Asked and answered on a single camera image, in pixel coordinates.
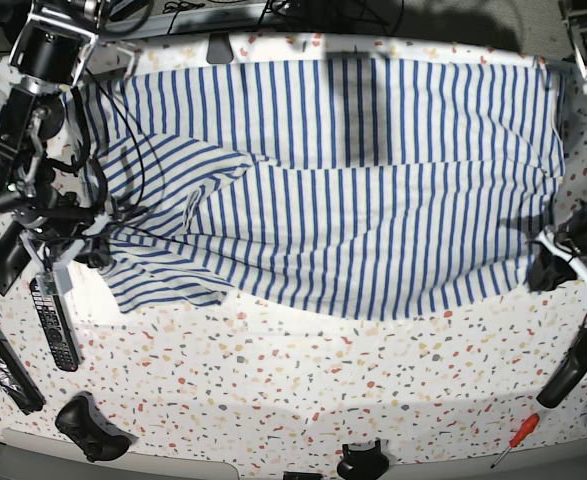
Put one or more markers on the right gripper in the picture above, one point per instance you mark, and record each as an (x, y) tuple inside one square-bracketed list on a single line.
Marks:
[(53, 251)]

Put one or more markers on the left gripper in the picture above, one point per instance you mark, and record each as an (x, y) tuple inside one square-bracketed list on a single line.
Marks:
[(556, 264)]

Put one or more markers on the blue white striped t-shirt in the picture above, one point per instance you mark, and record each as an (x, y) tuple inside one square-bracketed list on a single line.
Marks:
[(358, 188)]

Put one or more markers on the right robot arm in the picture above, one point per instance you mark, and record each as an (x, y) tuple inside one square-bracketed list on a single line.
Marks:
[(57, 208)]

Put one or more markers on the black cylindrical speaker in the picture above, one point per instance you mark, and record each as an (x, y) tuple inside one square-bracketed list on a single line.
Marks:
[(13, 257)]

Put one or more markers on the black tv remote control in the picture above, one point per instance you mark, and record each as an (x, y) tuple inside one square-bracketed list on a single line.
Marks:
[(57, 329)]

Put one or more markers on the long black bar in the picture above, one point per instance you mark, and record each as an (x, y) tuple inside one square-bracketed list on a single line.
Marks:
[(16, 383)]

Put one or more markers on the black game controller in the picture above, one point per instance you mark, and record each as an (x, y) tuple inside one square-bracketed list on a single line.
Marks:
[(76, 422)]

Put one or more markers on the grey monitor stand foot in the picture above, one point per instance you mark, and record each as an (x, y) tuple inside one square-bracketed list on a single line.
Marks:
[(219, 50)]

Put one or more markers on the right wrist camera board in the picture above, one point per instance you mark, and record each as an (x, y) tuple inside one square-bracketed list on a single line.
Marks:
[(47, 284)]

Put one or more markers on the black curved handle tool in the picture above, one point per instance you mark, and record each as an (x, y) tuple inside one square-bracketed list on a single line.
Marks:
[(568, 375)]

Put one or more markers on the red handled screwdriver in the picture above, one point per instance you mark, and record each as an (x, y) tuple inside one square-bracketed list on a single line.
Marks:
[(526, 428)]

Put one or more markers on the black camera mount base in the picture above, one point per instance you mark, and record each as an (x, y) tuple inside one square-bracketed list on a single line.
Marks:
[(363, 464)]

